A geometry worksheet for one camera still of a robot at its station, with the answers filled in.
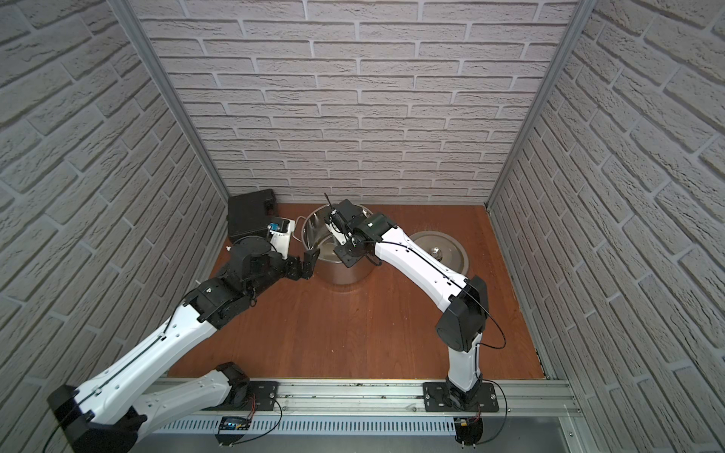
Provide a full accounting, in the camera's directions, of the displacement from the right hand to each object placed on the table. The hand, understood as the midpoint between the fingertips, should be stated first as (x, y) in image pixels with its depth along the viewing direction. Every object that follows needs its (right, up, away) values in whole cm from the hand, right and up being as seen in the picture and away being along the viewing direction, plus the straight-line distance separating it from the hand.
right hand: (355, 249), depth 81 cm
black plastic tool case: (-44, +12, +30) cm, 55 cm away
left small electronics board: (-32, -46, -9) cm, 57 cm away
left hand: (-14, +3, -8) cm, 17 cm away
